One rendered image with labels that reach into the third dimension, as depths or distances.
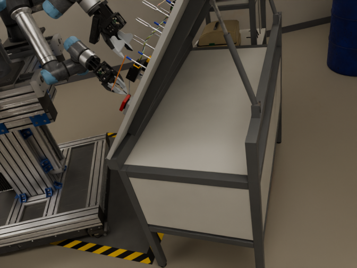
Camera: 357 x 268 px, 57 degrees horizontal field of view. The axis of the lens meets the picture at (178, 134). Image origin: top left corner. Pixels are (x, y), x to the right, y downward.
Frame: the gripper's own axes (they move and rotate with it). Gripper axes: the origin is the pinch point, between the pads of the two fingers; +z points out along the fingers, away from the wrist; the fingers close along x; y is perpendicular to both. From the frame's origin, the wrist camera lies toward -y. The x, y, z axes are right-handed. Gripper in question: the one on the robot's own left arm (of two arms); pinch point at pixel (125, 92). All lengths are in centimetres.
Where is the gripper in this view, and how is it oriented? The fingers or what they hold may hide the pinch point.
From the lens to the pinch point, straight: 145.8
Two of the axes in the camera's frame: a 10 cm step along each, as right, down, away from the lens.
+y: -0.8, -2.1, -9.7
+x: 6.8, -7.3, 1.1
